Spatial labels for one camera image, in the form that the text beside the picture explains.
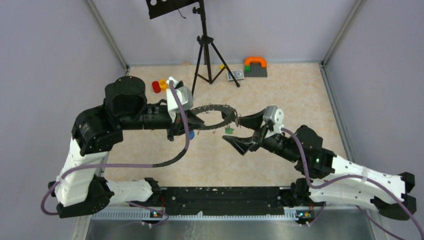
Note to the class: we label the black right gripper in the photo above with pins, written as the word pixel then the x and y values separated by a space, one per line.
pixel 243 145

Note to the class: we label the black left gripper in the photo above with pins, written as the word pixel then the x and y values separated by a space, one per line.
pixel 177 128

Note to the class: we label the blue plastic key tag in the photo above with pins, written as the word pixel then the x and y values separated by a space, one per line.
pixel 191 135

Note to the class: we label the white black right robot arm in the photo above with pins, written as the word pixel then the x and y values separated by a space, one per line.
pixel 326 176

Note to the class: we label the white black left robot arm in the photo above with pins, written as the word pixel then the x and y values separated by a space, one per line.
pixel 80 189

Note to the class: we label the yellow plastic cylinder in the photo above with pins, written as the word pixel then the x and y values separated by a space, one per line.
pixel 163 85

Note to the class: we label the red plastic cylinder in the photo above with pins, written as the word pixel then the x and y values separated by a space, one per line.
pixel 156 87

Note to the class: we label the blue playing card box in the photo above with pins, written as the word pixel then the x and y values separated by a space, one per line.
pixel 237 74

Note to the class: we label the grey lego baseplate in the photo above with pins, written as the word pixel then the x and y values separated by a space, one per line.
pixel 256 71

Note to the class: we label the green lego brick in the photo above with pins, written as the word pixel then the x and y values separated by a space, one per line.
pixel 247 68

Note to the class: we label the orange plastic arch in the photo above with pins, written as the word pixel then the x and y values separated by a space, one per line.
pixel 255 60

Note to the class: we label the black tripod stand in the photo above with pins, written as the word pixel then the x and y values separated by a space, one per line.
pixel 205 42

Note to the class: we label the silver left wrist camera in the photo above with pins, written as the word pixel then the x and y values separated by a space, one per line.
pixel 183 94

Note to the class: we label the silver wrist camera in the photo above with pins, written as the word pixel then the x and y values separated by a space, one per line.
pixel 183 94
pixel 273 117

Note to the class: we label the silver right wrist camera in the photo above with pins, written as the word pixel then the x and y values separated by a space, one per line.
pixel 273 117

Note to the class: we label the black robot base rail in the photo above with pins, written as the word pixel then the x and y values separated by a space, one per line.
pixel 220 201

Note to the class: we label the black perforated mount plate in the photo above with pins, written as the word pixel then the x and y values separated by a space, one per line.
pixel 157 8

